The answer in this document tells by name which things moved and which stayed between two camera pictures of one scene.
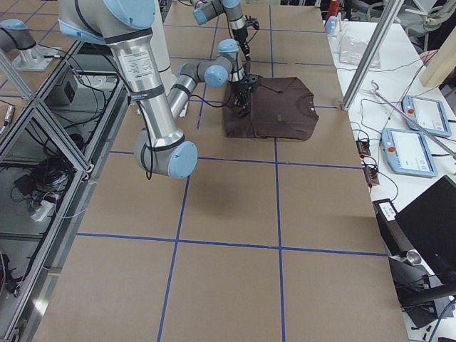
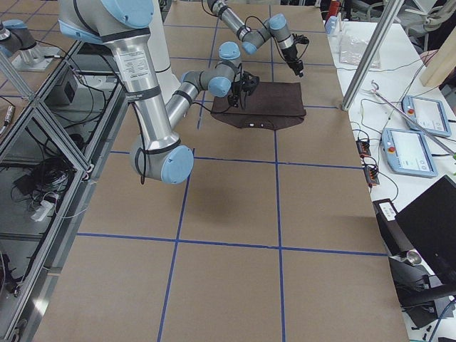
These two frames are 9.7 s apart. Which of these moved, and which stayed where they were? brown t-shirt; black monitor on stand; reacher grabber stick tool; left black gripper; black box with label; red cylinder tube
Moved: left black gripper; brown t-shirt
Stayed: black monitor on stand; black box with label; red cylinder tube; reacher grabber stick tool
